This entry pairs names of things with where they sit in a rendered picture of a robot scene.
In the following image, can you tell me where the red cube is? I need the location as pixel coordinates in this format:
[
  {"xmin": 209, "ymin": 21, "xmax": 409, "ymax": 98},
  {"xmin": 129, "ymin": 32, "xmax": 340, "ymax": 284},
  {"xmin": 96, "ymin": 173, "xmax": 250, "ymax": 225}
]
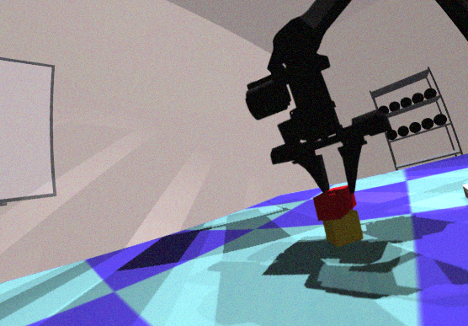
[
  {"xmin": 312, "ymin": 189, "xmax": 349, "ymax": 221},
  {"xmin": 326, "ymin": 185, "xmax": 357, "ymax": 210}
]

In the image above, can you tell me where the yellow cube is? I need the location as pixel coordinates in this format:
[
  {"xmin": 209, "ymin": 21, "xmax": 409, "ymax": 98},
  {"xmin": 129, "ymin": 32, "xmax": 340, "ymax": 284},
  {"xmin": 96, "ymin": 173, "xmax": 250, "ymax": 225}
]
[{"xmin": 322, "ymin": 209, "xmax": 364, "ymax": 247}]

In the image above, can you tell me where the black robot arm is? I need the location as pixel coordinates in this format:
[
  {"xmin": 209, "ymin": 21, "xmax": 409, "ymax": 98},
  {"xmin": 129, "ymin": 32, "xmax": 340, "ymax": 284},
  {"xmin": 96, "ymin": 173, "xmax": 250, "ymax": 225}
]
[{"xmin": 246, "ymin": 0, "xmax": 468, "ymax": 146}]

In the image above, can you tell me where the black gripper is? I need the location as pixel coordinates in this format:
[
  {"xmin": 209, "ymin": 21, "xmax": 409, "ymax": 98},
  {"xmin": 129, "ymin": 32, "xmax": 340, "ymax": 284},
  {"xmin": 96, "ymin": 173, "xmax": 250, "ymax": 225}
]
[{"xmin": 270, "ymin": 91, "xmax": 392, "ymax": 194}]

